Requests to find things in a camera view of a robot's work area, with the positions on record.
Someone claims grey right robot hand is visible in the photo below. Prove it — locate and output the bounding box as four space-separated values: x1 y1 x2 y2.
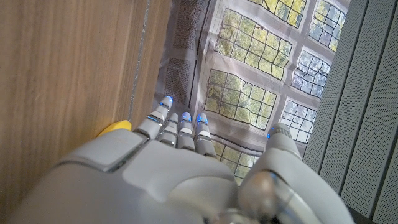
6 95 355 224

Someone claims yellow toy strawberry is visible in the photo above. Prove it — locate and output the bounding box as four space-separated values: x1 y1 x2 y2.
96 119 132 138

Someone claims printed window backdrop cloth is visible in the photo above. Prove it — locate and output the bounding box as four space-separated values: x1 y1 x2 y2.
152 0 352 186

